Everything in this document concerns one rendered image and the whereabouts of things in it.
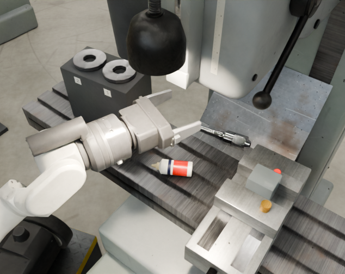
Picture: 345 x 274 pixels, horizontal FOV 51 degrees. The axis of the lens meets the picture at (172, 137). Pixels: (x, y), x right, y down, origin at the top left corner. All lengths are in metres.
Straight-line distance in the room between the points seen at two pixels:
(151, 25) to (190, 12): 0.10
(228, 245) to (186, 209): 0.17
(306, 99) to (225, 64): 0.56
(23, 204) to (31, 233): 0.70
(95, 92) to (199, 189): 0.38
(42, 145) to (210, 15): 0.32
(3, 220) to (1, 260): 0.68
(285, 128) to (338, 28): 0.31
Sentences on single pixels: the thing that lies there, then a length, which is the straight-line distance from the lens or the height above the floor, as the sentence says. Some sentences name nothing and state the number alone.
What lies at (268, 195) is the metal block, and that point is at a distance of 0.82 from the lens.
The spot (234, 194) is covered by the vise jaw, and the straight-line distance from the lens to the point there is 0.82.
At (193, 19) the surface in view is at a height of 1.46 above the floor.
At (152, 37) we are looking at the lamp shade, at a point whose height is 1.49.
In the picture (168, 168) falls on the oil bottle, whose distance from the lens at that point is 0.94.
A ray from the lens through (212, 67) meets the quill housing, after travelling 0.57.
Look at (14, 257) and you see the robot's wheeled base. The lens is 1.33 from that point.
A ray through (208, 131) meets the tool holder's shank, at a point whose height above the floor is 0.88.
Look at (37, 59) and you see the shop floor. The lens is 3.12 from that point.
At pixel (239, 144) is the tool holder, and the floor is 0.89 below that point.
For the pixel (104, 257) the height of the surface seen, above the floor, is 0.73.
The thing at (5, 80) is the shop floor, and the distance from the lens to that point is 2.99.
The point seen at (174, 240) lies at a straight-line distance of 0.96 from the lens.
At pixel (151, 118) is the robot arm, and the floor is 1.25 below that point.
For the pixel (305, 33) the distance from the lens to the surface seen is 0.71.
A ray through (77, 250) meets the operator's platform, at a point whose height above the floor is 0.40.
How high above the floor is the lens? 1.71
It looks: 48 degrees down
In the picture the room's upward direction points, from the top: straight up
